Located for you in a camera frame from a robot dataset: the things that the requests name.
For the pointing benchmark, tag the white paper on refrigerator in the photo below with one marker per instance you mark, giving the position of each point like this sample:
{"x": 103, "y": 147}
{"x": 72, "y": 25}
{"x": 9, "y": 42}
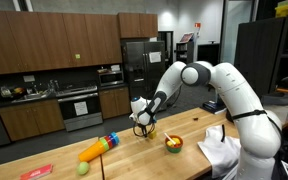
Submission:
{"x": 154, "y": 57}

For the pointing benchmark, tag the white cloth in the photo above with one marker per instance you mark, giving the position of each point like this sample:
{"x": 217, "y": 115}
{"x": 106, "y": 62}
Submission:
{"x": 217, "y": 153}

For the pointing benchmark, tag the fruit bowl on counter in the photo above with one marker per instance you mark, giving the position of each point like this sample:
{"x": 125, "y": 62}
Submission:
{"x": 17, "y": 91}

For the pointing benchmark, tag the white wall outlet plate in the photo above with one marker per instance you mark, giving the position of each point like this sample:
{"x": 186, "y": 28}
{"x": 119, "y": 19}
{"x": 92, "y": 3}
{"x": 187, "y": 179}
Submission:
{"x": 28, "y": 78}

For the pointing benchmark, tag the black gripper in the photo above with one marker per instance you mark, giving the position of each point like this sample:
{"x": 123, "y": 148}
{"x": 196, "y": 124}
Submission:
{"x": 144, "y": 128}

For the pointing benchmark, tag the white paper on oven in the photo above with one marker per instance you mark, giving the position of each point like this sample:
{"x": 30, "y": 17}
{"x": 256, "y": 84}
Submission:
{"x": 80, "y": 108}

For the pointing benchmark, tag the green toy ball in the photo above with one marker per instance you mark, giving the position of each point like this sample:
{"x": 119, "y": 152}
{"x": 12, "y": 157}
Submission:
{"x": 82, "y": 169}

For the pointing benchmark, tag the brown toy cockroach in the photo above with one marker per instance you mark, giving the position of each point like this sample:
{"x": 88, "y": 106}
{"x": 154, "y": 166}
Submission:
{"x": 195, "y": 118}

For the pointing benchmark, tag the white bucket grey lid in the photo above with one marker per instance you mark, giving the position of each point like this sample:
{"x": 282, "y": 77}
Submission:
{"x": 280, "y": 106}

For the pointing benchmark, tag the black shelving cabinet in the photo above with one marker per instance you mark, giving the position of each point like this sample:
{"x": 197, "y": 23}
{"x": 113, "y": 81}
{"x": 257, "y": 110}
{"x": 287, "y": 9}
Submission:
{"x": 267, "y": 46}

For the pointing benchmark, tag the green sticky note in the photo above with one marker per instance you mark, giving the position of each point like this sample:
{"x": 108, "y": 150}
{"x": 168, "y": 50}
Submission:
{"x": 77, "y": 56}

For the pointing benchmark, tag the silver microwave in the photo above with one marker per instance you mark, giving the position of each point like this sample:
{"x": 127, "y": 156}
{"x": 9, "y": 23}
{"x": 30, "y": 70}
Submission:
{"x": 110, "y": 79}

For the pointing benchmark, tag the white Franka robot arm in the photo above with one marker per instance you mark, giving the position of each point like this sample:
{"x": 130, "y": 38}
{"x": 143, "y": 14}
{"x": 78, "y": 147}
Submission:
{"x": 244, "y": 100}

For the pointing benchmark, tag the brown upper cabinets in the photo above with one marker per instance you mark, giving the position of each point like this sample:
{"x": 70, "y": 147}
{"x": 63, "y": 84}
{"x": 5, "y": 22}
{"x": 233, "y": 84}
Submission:
{"x": 50, "y": 40}

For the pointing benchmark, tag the yellow wooden block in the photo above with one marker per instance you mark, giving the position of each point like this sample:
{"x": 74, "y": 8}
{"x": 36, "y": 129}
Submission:
{"x": 152, "y": 134}

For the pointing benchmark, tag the stainless steel oven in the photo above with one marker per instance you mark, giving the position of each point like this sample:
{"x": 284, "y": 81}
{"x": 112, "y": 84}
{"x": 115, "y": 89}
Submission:
{"x": 80, "y": 120}

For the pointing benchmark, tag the blue book stack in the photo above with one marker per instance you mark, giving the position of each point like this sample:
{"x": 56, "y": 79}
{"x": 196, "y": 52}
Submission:
{"x": 214, "y": 107}

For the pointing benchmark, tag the brown two-door lower cabinet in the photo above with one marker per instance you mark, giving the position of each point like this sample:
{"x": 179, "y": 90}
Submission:
{"x": 114, "y": 102}

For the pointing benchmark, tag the wide brown lower cabinet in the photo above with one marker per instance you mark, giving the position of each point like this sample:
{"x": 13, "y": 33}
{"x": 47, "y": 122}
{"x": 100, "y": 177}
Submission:
{"x": 30, "y": 120}

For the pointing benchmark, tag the yellow storage box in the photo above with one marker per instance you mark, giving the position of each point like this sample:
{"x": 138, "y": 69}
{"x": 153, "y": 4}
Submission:
{"x": 285, "y": 9}

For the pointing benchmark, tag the orange wall sign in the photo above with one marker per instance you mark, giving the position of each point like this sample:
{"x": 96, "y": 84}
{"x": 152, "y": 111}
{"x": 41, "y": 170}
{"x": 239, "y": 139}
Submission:
{"x": 197, "y": 25}

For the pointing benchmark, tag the red flat packet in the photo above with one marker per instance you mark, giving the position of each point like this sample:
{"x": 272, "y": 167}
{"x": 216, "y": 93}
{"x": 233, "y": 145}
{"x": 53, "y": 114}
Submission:
{"x": 35, "y": 172}

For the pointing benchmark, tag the kitchen sink with faucet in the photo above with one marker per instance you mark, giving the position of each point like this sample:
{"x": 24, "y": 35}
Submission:
{"x": 34, "y": 95}

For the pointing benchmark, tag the small brown upper cabinet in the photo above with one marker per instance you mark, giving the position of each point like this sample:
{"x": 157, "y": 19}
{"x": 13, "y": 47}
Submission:
{"x": 137, "y": 25}

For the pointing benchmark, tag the yellow toy fruit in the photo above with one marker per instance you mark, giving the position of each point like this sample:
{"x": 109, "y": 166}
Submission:
{"x": 175, "y": 141}

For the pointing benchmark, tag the brown bowl on microwave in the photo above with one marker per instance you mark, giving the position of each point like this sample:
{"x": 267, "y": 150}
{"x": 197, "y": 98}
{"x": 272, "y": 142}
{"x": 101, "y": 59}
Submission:
{"x": 102, "y": 70}

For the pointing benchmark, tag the stack of coloured cups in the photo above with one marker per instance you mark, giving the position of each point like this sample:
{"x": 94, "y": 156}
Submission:
{"x": 94, "y": 151}

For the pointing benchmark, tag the stainless steel refrigerator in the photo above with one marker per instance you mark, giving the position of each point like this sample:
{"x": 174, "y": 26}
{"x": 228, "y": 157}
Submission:
{"x": 144, "y": 76}

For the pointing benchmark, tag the dark bookshelf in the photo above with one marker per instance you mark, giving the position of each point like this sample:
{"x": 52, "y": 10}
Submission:
{"x": 184, "y": 51}

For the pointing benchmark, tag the white plastic spoon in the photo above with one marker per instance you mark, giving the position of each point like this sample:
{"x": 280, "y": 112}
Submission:
{"x": 169, "y": 138}

